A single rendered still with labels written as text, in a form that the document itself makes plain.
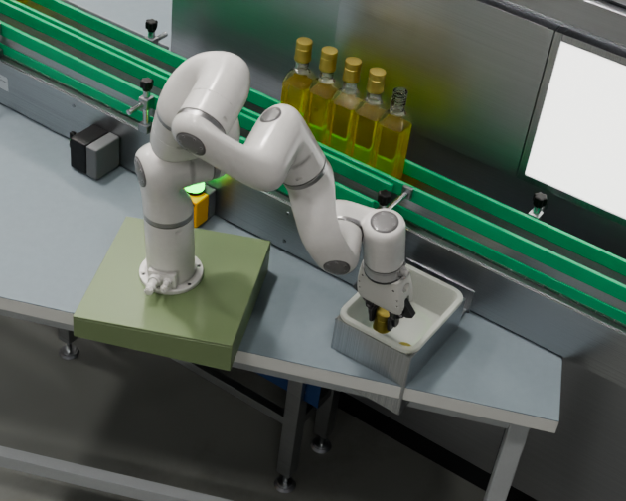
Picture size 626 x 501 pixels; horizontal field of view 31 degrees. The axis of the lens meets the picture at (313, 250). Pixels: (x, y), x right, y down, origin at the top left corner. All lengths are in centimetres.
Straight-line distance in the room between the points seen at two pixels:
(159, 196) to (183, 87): 28
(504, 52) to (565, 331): 56
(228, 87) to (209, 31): 94
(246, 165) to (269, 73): 91
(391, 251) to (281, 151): 32
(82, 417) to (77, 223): 76
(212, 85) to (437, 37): 68
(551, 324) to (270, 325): 56
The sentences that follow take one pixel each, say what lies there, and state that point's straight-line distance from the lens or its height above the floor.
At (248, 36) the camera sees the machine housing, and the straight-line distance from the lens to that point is 268.
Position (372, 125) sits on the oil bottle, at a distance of 234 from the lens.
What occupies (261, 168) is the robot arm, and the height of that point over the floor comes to 128.
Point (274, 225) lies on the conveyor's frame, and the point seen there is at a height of 81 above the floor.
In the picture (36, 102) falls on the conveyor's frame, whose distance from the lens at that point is 279.
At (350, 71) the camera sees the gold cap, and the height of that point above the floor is 115.
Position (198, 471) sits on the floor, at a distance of 299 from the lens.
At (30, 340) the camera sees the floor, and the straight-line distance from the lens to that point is 333.
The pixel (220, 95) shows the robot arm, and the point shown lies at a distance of 181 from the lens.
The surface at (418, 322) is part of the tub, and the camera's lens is 232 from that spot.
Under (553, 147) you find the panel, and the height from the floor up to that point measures 108.
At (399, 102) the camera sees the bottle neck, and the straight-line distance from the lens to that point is 229.
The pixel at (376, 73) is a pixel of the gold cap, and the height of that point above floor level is 116.
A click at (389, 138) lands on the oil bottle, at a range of 232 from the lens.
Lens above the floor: 231
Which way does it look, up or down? 39 degrees down
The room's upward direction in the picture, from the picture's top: 8 degrees clockwise
